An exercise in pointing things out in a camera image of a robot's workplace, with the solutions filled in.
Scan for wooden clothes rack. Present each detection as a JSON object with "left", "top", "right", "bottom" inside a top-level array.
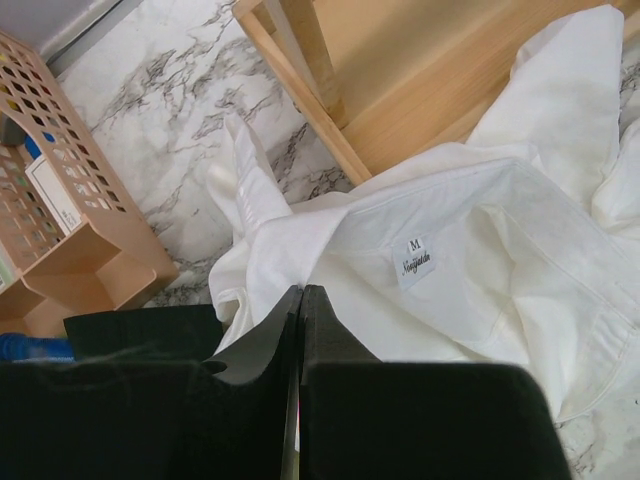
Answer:
[{"left": 232, "top": 0, "right": 621, "bottom": 184}]

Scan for peach file organizer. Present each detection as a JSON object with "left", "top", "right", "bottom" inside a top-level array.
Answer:
[{"left": 1, "top": 35, "right": 178, "bottom": 336}]

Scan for black garment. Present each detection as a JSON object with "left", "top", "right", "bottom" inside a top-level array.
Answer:
[{"left": 64, "top": 305, "right": 223, "bottom": 361}]

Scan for boxes in organizer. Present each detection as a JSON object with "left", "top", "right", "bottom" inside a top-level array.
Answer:
[{"left": 1, "top": 114, "right": 82, "bottom": 288}]

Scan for white shirt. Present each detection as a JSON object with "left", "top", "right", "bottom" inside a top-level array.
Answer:
[{"left": 207, "top": 6, "right": 639, "bottom": 421}]

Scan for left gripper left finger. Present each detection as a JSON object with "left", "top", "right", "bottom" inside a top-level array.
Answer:
[{"left": 1, "top": 287, "right": 302, "bottom": 479}]

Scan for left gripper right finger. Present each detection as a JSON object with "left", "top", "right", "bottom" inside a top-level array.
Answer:
[{"left": 299, "top": 286, "right": 571, "bottom": 479}]

